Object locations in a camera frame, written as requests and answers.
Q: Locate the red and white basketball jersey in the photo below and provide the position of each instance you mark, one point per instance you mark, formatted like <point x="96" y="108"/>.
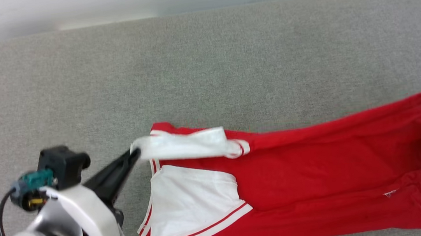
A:
<point x="317" y="161"/>

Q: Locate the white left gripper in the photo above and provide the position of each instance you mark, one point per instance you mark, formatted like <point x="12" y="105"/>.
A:
<point x="88" y="217"/>

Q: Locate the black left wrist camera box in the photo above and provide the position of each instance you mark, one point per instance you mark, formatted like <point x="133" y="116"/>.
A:
<point x="63" y="164"/>

